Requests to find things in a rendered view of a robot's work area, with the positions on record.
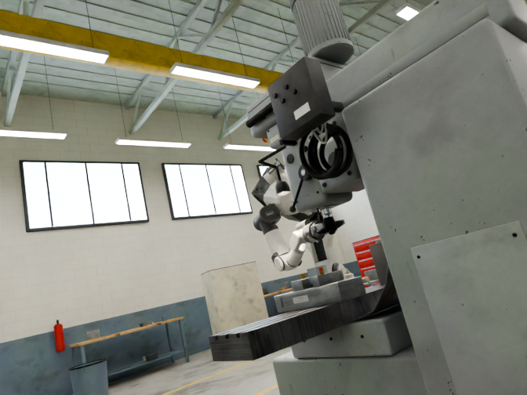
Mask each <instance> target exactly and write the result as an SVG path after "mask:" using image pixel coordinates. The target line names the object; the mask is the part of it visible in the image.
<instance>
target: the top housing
mask: <svg viewBox="0 0 527 395"><path fill-rule="evenodd" d="M308 58H311V59H315V60H318V61H319V62H320V64H321V67H322V71H323V74H324V77H325V81H328V80H329V79H330V78H331V77H332V76H334V75H335V74H337V73H338V72H339V71H341V70H342V69H344V68H345V67H346V66H345V65H343V64H339V63H334V62H331V61H328V60H323V59H320V58H317V57H314V56H309V57H308ZM270 102H271V99H270V96H269V92H266V93H265V94H264V95H263V96H261V97H260V98H259V99H258V100H257V101H256V102H255V103H254V104H253V105H251V106H250V107H249V108H248V109H247V111H246V113H247V117H248V120H249V119H250V118H252V117H253V116H254V115H255V114H257V113H258V112H259V111H261V110H262V109H263V108H264V107H266V106H267V105H268V104H269V103H270ZM276 124H277V122H276V120H275V116H274V111H272V112H271V113H269V114H268V115H267V116H265V119H261V120H260V121H258V122H257V123H256V124H255V125H254V126H253V127H251V128H250V129H251V133H252V136H253V137H254V138H260V139H268V137H267V130H268V129H270V128H271V127H272V126H274V125H276Z"/></svg>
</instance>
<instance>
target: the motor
mask: <svg viewBox="0 0 527 395"><path fill-rule="evenodd" d="M290 7H291V10H292V13H293V17H294V20H295V23H296V28H297V30H298V33H299V36H300V41H301V44H302V46H303V51H304V55H305V56H306V57H309V56H314V57H317V58H320V59H323V60H328V61H331V62H334V63H339V64H343V65H344V64H345V63H346V62H347V61H348V60H349V59H350V58H351V57H352V56H353V54H354V46H353V44H352V42H351V38H350V35H349V33H348V30H347V25H346V23H345V20H344V18H343V14H342V11H341V8H340V4H339V2H338V0H290Z"/></svg>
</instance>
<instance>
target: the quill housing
mask: <svg viewBox="0 0 527 395"><path fill-rule="evenodd" d="M300 139H301V138H300ZM300 139H298V140H297V141H296V142H297V145H295V146H286V148H285V149H284V150H282V157H283V160H284V162H285V168H286V171H287V175H288V177H289V183H290V186H291V190H292V193H293V198H294V199H295V196H296V192H297V190H298V186H299V184H300V177H299V174H298V171H299V167H300V166H301V165H302V164H301V161H300V155H299V144H300ZM304 155H305V158H306V160H307V163H308V164H309V161H308V158H307V152H305V153H304ZM352 198H353V194H352V192H343V193H324V192H323V191H322V187H321V184H320V181H319V179H315V178H312V179H311V180H309V181H303V184H302V187H301V189H300V193H299V196H298V198H297V202H296V209H297V211H298V212H301V213H306V212H316V209H317V208H321V207H323V206H326V205H335V207H336V206H339V205H342V204H344V203H347V202H349V201H350V200H351V199H352ZM335 207H334V208H335Z"/></svg>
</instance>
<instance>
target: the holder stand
mask: <svg viewBox="0 0 527 395"><path fill-rule="evenodd" d="M369 249H370V252H371V255H372V258H373V262H374V265H375V268H376V272H377V275H378V278H379V281H380V285H384V284H386V279H387V265H388V263H387V258H386V256H385V253H384V250H383V246H382V243H381V240H378V241H376V243H375V244H374V245H370V246H369Z"/></svg>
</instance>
